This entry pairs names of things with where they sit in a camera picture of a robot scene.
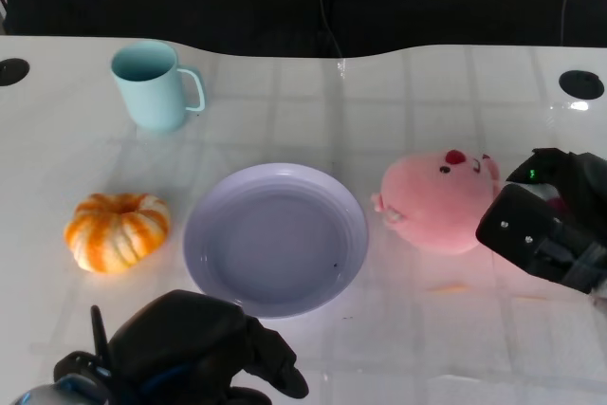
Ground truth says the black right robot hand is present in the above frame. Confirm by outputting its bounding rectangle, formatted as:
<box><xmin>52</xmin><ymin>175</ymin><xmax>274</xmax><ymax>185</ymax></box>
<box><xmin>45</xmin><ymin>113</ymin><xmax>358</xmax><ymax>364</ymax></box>
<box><xmin>475</xmin><ymin>147</ymin><xmax>607</xmax><ymax>296</ymax></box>

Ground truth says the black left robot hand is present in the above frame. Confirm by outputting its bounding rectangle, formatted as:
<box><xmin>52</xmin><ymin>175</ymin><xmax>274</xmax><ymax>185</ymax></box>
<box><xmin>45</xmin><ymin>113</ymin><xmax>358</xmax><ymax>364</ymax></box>
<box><xmin>107</xmin><ymin>289</ymin><xmax>310</xmax><ymax>405</ymax></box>

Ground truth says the pink plush pig doll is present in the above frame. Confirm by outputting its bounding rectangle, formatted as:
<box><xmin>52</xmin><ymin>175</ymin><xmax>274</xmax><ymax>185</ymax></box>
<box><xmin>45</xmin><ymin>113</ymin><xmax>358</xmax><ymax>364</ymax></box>
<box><xmin>370</xmin><ymin>148</ymin><xmax>566</xmax><ymax>254</ymax></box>

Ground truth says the lavender round plate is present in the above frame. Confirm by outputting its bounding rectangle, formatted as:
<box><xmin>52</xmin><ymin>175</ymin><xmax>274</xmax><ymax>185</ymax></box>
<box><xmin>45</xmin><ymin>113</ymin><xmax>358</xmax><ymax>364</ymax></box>
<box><xmin>182</xmin><ymin>162</ymin><xmax>370</xmax><ymax>321</ymax></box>

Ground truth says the orange white striped pumpkin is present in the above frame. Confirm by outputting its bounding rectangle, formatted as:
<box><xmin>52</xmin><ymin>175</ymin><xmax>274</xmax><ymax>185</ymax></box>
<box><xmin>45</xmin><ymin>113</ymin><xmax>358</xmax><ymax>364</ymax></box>
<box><xmin>63</xmin><ymin>192</ymin><xmax>172</xmax><ymax>275</ymax></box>

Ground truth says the small black white object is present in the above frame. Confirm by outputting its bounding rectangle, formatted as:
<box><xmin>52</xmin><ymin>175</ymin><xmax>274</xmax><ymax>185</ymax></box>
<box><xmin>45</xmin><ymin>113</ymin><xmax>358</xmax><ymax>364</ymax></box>
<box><xmin>558</xmin><ymin>69</ymin><xmax>606</xmax><ymax>101</ymax></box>

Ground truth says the light blue mug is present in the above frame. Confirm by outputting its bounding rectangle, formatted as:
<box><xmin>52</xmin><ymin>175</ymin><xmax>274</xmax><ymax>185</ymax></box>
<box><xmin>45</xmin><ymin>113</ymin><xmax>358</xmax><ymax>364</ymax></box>
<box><xmin>110</xmin><ymin>40</ymin><xmax>208</xmax><ymax>134</ymax></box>

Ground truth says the black round table grommet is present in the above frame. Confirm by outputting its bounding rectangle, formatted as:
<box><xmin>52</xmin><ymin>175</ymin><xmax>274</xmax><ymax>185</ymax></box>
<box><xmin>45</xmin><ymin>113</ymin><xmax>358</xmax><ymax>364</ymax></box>
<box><xmin>0</xmin><ymin>58</ymin><xmax>31</xmax><ymax>88</ymax></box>

